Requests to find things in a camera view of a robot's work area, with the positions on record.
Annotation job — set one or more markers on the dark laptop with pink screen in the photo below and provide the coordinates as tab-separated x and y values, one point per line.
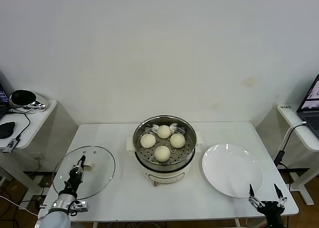
2	103

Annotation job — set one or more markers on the round glass pot lid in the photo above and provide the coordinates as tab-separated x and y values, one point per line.
99	173

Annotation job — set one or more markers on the white round plate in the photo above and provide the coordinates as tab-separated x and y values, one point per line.
231	170

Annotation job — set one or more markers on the black computer mouse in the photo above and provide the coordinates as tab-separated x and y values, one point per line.
6	129

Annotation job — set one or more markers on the white side table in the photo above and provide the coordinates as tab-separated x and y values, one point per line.
309	138
37	123

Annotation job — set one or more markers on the white box with label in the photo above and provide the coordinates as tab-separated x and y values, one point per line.
285	107

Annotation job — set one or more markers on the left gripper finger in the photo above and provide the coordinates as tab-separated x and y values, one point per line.
75	169
82	162

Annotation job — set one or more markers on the stainless steel steamer basket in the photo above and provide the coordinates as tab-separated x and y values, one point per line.
147	158

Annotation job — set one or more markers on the silver usb hub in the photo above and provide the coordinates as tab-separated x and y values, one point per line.
11	145

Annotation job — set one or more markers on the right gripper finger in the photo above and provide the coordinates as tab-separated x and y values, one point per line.
254	201
282	201

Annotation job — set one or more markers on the grey open laptop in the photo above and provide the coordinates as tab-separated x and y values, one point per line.
311	118

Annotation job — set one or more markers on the white wall socket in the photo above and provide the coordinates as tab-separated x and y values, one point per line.
37	158

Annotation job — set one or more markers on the chrome headset with black visor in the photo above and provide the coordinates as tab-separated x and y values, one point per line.
22	98

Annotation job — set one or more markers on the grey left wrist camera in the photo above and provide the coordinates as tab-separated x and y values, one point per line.
81	206

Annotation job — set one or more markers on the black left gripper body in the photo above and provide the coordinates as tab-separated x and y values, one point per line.
74	179

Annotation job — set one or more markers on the white steamed baozi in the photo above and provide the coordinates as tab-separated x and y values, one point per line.
147	141
162	153
177	141
164	131

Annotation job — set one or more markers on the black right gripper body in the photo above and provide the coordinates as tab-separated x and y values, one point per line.
271	210

